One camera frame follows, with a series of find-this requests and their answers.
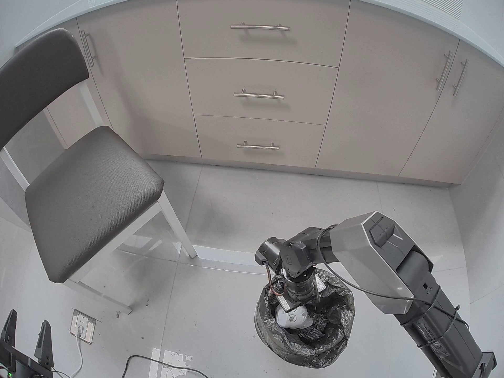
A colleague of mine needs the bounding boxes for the beige cabinet with drawers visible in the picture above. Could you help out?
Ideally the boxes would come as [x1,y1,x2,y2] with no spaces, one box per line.
[15,0,504,185]

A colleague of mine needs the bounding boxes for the black cable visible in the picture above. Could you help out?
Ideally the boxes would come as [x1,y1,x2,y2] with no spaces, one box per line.
[315,227,461,310]
[125,354,210,378]

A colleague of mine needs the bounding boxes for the white cable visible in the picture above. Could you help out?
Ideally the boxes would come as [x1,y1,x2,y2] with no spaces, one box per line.
[51,325,86,375]

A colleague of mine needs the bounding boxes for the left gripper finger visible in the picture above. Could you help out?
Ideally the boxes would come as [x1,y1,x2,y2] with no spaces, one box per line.
[34,320,54,369]
[0,309,19,348]

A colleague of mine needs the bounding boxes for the grey padded white-legged chair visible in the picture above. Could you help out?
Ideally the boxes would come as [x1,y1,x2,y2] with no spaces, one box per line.
[0,28,198,315]

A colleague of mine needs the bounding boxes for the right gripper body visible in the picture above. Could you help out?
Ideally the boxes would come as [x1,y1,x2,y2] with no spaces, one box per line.
[276,273,326,311]

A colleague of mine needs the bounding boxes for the black plastic bag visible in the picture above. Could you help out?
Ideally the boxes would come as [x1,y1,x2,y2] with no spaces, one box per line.
[254,268,355,369]

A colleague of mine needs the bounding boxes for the white printed wrapper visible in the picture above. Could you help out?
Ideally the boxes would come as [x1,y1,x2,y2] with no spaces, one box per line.
[276,303,314,328]

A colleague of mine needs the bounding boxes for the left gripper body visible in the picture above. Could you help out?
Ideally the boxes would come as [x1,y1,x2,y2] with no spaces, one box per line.
[0,344,54,378]

